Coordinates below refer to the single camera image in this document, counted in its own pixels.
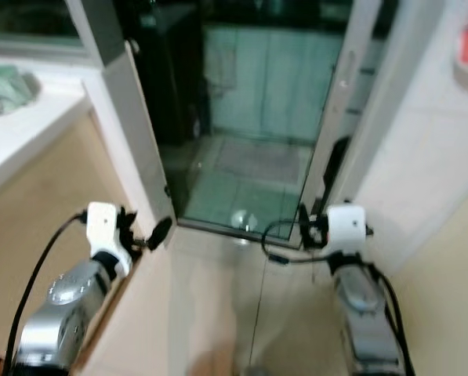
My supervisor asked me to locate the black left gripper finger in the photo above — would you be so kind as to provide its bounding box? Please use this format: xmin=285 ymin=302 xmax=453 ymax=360
xmin=146 ymin=217 xmax=174 ymax=250

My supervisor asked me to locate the glass sliding door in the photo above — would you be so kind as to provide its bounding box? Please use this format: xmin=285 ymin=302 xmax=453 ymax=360
xmin=65 ymin=0 xmax=423 ymax=250

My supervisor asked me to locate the white counter beige cabinet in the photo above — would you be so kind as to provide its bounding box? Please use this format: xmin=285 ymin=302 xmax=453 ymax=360
xmin=0 ymin=56 xmax=156 ymax=369

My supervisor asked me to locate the dark window pane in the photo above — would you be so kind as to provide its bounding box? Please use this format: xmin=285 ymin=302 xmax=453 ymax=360
xmin=0 ymin=0 xmax=85 ymax=44

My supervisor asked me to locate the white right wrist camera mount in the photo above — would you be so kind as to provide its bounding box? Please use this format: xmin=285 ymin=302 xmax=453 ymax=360
xmin=323 ymin=203 xmax=370 ymax=256

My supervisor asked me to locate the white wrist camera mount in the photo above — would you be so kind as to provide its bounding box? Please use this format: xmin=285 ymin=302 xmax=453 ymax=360
xmin=85 ymin=201 xmax=134 ymax=277
xmin=323 ymin=203 xmax=370 ymax=256

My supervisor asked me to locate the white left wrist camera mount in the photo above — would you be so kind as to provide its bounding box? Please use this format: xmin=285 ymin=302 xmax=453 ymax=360
xmin=85 ymin=201 xmax=134 ymax=277

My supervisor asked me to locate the black sliding door handle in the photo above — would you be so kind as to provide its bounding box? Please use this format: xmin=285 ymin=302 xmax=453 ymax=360
xmin=321 ymin=136 xmax=354 ymax=208

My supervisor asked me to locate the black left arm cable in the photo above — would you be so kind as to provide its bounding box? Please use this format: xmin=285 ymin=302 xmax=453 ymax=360
xmin=2 ymin=210 xmax=90 ymax=375

